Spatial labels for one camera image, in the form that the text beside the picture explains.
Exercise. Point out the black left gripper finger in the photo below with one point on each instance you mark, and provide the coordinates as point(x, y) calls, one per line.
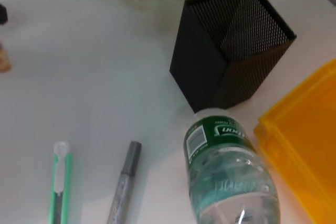
point(2, 14)

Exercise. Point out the clear green-label water bottle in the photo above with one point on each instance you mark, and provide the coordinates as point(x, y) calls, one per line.
point(225, 182)

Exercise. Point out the black mesh pen holder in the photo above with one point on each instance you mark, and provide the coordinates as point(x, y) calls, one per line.
point(199, 64)

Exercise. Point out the green utility knife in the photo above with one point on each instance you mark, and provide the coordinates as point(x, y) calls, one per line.
point(59, 182)

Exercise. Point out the yellow plastic bin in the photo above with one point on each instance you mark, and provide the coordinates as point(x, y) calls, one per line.
point(302, 129)

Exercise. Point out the grey glitter marker pen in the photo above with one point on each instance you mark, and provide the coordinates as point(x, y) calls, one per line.
point(126, 176)

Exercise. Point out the small beige eraser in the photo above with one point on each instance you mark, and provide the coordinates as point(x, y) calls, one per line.
point(4, 61)

